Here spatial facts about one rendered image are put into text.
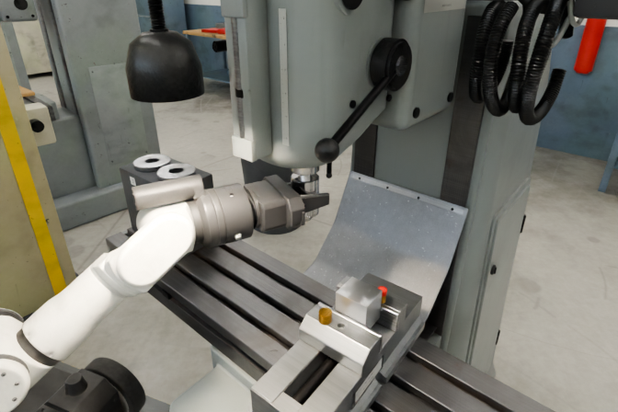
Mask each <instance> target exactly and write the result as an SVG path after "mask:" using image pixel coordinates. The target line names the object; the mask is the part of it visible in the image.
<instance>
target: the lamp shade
mask: <svg viewBox="0 0 618 412"><path fill-rule="evenodd" d="M125 71H126V75H127V80H128V86H129V90H130V95H131V99H133V100H136V101H140V102H148V103H166V102H177V101H183V100H188V99H192V98H195V97H199V96H201V95H203V94H204V92H205V90H204V82H203V73H202V65H201V62H200V58H199V56H198V54H197V53H196V50H195V48H194V46H193V43H192V41H191V40H189V39H187V38H186V37H184V36H183V35H181V34H180V33H178V32H177V31H174V30H169V29H149V31H145V32H142V33H141V34H140V35H139V36H137V37H136V38H135V39H134V40H133V41H132V42H131V43H129V49H128V55H127V62H126V67H125Z"/></svg>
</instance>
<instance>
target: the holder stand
mask: <svg viewBox="0 0 618 412"><path fill-rule="evenodd" d="M198 174H200V176H201V179H202V182H203V187H204V189H212V188H213V181H212V174H211V173H208V172H205V171H203V170H200V169H198V168H196V167H195V166H193V165H190V164H184V163H182V162H179V161H177V160H175V159H172V158H170V157H169V156H168V155H165V154H149V155H146V156H142V157H140V158H137V159H136V160H135V161H134V162H133V163H131V164H128V165H126V166H121V167H120V175H121V180H122V185H123V188H124V193H125V198H126V201H127V206H128V211H129V215H130V219H131V224H132V230H134V231H135V232H138V228H137V225H136V218H137V214H138V212H139V211H136V210H135V205H134V204H133V203H134V201H133V196H132V187H135V186H140V185H144V184H150V183H155V182H159V181H164V180H169V179H174V178H179V177H187V176H193V175H198ZM202 247H204V246H203V245H202V244H201V243H198V244H195V245H194V248H193V251H191V252H188V253H187V254H186V255H185V256H184V257H183V258H185V257H186V256H188V255H190V254H192V253H193V252H195V251H197V250H199V249H200V248H202Z"/></svg>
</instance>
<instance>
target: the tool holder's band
mask: <svg viewBox="0 0 618 412"><path fill-rule="evenodd" d="M291 183H292V184H293V185H294V186H296V187H301V188H309V187H313V186H315V185H317V184H318V183H319V176H318V175H317V174H316V173H315V174H313V175H312V176H311V177H309V178H300V177H298V175H296V174H294V173H293V174H292V175H291Z"/></svg>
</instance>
